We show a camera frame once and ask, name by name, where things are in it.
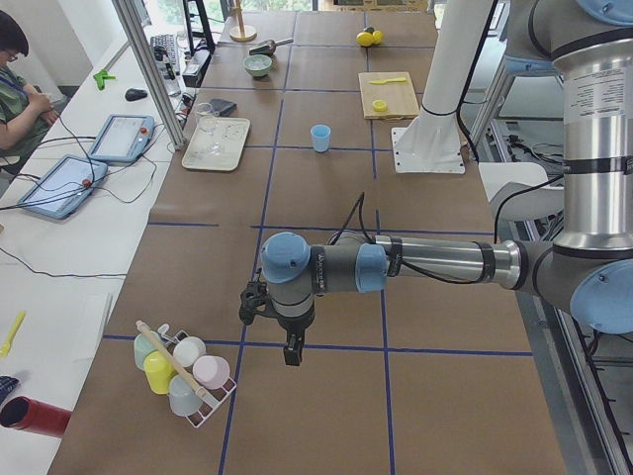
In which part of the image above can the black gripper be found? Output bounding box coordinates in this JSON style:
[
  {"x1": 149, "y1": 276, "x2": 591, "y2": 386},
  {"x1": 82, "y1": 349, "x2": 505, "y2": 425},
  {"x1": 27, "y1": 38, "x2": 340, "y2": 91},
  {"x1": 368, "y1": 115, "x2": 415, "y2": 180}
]
[{"x1": 278, "y1": 312, "x2": 315, "y2": 366}]

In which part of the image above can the light blue plastic cup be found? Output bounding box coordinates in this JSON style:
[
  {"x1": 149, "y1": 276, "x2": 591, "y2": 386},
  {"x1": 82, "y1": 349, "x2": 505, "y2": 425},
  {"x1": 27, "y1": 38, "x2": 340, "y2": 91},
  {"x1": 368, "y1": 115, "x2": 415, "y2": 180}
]
[{"x1": 311, "y1": 124, "x2": 331, "y2": 153}]

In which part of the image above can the lemon slice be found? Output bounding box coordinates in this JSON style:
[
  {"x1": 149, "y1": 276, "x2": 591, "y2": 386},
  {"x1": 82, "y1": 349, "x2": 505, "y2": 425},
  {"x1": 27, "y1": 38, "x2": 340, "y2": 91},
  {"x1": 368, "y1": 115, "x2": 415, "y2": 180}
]
[{"x1": 372, "y1": 99, "x2": 388, "y2": 112}]

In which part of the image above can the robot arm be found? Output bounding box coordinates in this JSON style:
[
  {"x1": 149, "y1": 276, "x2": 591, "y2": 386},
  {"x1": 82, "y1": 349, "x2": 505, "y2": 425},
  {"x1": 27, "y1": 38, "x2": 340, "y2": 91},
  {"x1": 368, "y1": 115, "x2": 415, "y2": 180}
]
[{"x1": 239, "y1": 1, "x2": 632, "y2": 366}]

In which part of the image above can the pink cup in rack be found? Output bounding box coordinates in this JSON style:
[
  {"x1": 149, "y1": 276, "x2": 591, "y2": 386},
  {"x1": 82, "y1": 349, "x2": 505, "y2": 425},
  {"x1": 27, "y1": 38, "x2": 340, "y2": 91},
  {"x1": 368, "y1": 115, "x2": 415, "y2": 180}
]
[{"x1": 192, "y1": 355, "x2": 230, "y2": 389}]

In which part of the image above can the white cup in rack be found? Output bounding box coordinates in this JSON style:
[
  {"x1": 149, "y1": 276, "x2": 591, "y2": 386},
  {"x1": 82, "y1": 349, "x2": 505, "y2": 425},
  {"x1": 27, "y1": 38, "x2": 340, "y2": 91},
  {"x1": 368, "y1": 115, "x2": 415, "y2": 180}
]
[{"x1": 173, "y1": 336, "x2": 207, "y2": 368}]

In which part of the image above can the grey-blue cup in rack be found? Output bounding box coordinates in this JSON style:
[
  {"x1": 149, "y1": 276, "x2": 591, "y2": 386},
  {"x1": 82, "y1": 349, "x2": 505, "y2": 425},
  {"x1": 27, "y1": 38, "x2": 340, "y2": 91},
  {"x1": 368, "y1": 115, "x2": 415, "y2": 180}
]
[{"x1": 168, "y1": 375, "x2": 203, "y2": 417}]

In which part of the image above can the yellow cup in rack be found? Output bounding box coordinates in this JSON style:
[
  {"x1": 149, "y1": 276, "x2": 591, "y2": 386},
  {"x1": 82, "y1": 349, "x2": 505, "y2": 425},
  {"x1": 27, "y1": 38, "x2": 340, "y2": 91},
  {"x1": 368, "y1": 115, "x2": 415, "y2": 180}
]
[{"x1": 142, "y1": 350, "x2": 176, "y2": 395}]

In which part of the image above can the green cup in rack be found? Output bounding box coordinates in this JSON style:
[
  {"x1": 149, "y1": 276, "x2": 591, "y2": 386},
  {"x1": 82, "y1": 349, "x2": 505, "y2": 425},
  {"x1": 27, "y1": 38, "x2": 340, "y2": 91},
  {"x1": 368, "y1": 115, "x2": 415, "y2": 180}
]
[{"x1": 133, "y1": 333, "x2": 156, "y2": 370}]

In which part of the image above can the whole yellow lemon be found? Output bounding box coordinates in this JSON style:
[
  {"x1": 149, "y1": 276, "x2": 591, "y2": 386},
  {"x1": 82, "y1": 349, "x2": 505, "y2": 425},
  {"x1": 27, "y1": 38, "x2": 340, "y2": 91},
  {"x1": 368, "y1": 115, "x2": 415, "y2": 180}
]
[{"x1": 356, "y1": 28, "x2": 384, "y2": 48}]

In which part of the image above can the wooden stick on rack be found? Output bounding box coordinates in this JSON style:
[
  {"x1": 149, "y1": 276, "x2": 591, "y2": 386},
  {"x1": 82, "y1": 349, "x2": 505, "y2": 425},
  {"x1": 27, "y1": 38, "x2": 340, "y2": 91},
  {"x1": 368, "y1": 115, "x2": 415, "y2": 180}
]
[{"x1": 136, "y1": 320, "x2": 207, "y2": 399}]

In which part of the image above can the cream bear serving tray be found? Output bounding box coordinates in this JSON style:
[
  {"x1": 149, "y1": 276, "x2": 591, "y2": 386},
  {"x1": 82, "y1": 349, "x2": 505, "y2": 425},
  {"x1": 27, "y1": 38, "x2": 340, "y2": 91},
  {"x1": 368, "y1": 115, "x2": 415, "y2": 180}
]
[{"x1": 181, "y1": 118, "x2": 250, "y2": 172}]

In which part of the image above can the clear wine glass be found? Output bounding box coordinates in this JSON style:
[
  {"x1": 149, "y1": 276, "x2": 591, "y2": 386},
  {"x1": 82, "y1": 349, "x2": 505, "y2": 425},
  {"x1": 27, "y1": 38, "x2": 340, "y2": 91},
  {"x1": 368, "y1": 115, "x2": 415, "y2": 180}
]
[{"x1": 193, "y1": 102, "x2": 224, "y2": 155}]

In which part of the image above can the dark grey folded cloth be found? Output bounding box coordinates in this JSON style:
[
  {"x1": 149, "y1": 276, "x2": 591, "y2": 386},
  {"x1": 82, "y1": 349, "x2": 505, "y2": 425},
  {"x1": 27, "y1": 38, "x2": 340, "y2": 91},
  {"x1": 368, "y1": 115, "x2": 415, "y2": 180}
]
[{"x1": 208, "y1": 98, "x2": 236, "y2": 117}]

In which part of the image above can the wooden cutting board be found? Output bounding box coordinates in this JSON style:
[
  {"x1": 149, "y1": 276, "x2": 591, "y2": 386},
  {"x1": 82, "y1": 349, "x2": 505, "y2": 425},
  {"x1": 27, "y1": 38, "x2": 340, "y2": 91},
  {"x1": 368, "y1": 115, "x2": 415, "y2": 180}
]
[{"x1": 358, "y1": 71, "x2": 420, "y2": 120}]

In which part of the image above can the far blue teach pendant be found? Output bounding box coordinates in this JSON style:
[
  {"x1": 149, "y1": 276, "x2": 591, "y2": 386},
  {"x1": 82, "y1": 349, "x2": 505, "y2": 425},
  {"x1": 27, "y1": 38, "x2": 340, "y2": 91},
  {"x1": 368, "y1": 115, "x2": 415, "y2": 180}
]
[{"x1": 88, "y1": 114, "x2": 155, "y2": 164}]

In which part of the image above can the blue teach pendant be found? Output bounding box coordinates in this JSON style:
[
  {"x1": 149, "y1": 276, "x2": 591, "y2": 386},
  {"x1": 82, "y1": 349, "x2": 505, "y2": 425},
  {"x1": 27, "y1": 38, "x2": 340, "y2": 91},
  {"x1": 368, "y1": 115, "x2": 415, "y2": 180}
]
[
  {"x1": 88, "y1": 114, "x2": 155, "y2": 164},
  {"x1": 18, "y1": 154, "x2": 108, "y2": 220}
]

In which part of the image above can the red cylinder can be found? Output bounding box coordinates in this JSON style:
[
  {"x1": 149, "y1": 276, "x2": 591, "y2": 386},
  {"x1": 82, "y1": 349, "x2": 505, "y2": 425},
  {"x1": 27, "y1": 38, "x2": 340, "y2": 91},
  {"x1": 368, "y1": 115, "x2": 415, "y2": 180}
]
[{"x1": 1, "y1": 396, "x2": 72, "y2": 437}]

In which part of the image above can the near blue teach pendant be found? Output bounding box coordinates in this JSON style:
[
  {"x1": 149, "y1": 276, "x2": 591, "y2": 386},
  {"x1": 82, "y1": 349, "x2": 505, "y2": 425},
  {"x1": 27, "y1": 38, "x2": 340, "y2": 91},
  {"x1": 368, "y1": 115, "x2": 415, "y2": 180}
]
[{"x1": 18, "y1": 154, "x2": 108, "y2": 220}]

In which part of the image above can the green bowl of ice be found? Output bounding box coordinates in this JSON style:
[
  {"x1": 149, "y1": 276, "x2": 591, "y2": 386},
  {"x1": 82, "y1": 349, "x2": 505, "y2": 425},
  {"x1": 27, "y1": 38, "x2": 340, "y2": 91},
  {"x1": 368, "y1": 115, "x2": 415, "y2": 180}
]
[{"x1": 242, "y1": 54, "x2": 273, "y2": 78}]

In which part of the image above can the yellow plastic knife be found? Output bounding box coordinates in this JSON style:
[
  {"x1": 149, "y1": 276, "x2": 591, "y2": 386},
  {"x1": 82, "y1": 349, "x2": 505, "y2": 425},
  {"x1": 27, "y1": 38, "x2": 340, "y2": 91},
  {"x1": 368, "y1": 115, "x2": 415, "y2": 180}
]
[{"x1": 369, "y1": 76, "x2": 407, "y2": 85}]

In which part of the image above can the yellow plastic spatula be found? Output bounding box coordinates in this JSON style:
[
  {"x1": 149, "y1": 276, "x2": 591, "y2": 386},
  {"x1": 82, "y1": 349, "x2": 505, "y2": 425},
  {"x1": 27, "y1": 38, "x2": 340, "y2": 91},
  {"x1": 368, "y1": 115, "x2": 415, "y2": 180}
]
[{"x1": 0, "y1": 311, "x2": 26, "y2": 358}]

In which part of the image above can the black computer mouse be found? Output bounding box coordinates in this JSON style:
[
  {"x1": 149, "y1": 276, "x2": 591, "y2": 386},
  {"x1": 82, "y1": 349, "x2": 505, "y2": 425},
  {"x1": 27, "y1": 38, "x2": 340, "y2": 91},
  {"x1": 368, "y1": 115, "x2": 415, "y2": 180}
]
[{"x1": 125, "y1": 88, "x2": 148, "y2": 102}]

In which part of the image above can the metal ice scoop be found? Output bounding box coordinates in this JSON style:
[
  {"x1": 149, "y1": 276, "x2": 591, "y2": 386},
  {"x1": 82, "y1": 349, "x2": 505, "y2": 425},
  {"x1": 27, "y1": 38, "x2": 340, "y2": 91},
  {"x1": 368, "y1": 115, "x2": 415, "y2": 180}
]
[{"x1": 248, "y1": 38, "x2": 294, "y2": 56}]

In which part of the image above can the black keyboard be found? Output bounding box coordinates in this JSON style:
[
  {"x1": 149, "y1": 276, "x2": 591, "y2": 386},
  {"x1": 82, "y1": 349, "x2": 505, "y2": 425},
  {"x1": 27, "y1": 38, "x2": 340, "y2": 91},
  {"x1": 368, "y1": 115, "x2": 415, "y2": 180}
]
[{"x1": 150, "y1": 34, "x2": 178, "y2": 64}]

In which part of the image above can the green plastic clamp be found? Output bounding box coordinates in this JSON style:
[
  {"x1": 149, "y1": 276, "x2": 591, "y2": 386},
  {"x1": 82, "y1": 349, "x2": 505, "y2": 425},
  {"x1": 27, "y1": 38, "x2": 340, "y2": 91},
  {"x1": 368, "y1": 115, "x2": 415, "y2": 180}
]
[{"x1": 93, "y1": 69, "x2": 117, "y2": 91}]

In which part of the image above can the seated person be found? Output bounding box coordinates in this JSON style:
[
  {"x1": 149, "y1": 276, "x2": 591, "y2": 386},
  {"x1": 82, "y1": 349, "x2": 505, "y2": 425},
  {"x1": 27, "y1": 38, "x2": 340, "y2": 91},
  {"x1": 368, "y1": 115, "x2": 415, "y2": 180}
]
[{"x1": 1, "y1": 11, "x2": 58, "y2": 175}]

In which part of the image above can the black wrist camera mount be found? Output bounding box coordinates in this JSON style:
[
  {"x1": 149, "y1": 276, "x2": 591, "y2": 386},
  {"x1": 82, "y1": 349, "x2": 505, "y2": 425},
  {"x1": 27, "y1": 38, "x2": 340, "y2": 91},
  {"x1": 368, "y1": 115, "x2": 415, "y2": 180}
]
[{"x1": 238, "y1": 280, "x2": 276, "y2": 326}]

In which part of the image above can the white wire cup rack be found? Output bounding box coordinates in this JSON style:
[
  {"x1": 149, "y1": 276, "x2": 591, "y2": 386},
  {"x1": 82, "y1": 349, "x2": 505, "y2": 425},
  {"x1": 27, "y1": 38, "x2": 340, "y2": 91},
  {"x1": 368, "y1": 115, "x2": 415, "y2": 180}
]
[{"x1": 158, "y1": 324, "x2": 236, "y2": 428}]

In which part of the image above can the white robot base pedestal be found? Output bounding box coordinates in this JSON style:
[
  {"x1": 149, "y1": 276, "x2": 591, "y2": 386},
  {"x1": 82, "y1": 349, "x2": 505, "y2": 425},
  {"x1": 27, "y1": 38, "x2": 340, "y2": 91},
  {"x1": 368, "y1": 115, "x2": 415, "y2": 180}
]
[{"x1": 393, "y1": 0, "x2": 497, "y2": 174}]

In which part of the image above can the aluminium frame post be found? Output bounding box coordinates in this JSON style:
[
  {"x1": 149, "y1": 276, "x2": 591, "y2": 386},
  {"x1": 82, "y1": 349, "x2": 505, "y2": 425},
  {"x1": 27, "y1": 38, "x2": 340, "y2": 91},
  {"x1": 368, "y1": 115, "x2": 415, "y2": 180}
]
[{"x1": 112, "y1": 0, "x2": 186, "y2": 150}]

